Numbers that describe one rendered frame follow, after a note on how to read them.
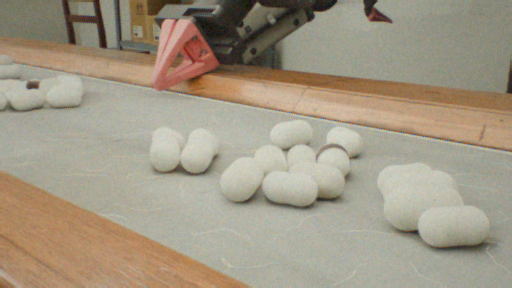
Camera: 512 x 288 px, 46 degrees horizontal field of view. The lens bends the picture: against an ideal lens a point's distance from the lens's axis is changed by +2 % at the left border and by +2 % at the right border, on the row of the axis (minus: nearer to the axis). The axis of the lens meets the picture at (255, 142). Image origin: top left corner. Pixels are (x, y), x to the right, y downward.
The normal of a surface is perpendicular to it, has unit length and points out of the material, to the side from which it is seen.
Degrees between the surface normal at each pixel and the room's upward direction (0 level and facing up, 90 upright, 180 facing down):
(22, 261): 0
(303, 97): 45
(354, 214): 0
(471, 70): 90
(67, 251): 0
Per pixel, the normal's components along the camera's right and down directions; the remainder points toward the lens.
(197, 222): 0.00, -0.97
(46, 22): 0.64, 0.18
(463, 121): -0.50, -0.56
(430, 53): -0.76, 0.15
